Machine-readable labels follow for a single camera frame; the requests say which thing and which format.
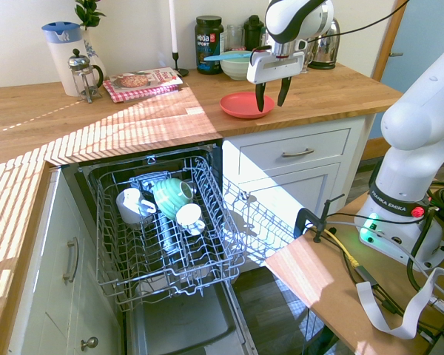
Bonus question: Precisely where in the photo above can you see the yellow cable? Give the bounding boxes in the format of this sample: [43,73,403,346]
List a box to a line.
[324,228,360,268]

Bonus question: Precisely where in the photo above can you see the black protein powder tub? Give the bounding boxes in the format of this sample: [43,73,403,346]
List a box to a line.
[195,15,225,75]

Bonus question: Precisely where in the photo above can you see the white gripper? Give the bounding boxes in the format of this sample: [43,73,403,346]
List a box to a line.
[246,46,306,113]

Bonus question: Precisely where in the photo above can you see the black metal clamp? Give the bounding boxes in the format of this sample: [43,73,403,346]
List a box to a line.
[293,193,346,244]

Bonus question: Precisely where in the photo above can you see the glass french press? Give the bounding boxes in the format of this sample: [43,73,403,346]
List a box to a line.
[67,48,104,104]

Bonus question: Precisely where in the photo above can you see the white water jug blue lid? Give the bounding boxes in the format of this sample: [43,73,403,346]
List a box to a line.
[41,21,88,98]

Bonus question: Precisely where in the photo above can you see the black cable adapter box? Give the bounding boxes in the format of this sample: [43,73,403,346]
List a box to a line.
[354,263,380,288]

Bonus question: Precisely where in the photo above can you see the white flat ribbon cable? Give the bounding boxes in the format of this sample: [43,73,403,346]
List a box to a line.
[355,266,444,341]

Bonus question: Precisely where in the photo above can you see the open dishwasher door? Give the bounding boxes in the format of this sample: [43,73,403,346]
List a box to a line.
[125,275,260,355]

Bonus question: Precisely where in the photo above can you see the clear glass mug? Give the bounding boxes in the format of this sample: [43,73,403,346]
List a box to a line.
[300,50,316,75]

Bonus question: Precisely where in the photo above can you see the green ribbed mug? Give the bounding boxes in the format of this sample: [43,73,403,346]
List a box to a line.
[152,177,195,223]

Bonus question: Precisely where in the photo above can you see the grey wire dishwasher rack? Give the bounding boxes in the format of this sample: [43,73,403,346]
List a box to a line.
[87,155,247,306]

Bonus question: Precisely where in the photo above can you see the white vase blue flowers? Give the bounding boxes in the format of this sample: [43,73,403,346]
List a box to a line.
[81,28,108,81]

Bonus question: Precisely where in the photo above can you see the small white cup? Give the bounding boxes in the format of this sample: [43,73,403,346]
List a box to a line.
[175,203,206,237]

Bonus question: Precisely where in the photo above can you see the white candle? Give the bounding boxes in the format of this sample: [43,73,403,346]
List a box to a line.
[169,0,180,55]

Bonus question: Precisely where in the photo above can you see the blue spatula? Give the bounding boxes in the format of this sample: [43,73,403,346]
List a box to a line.
[203,50,254,62]

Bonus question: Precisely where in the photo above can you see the clear glass jar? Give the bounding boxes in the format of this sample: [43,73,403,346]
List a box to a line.
[225,24,246,53]

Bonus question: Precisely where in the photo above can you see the pale green bowl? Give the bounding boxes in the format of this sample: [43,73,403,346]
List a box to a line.
[219,55,254,81]

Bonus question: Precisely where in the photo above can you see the dark glass in rack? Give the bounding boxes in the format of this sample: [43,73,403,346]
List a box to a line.
[158,215,183,255]

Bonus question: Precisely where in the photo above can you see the large white cup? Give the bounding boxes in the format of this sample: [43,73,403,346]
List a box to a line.
[115,187,158,227]

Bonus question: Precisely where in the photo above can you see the metal bar cabinet handle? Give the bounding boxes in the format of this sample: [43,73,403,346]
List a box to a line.
[61,236,80,284]

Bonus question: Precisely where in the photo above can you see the curved metal drawer handle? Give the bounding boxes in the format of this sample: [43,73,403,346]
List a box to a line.
[280,148,315,159]

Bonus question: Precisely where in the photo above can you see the green leafy plant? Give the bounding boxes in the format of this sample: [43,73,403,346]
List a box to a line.
[75,0,107,31]

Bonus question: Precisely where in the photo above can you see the pizza cookbook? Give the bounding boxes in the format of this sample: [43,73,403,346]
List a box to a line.
[108,67,185,96]

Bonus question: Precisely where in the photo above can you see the grey cable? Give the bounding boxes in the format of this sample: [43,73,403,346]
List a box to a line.
[326,220,443,284]

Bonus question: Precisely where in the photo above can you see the red plastic plate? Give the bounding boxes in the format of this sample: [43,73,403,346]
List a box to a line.
[219,92,276,120]

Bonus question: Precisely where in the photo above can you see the stainless steel kettle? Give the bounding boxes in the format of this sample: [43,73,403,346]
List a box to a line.
[306,16,342,71]

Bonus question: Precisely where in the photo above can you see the white drawer front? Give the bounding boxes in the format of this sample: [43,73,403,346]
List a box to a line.
[238,128,353,175]

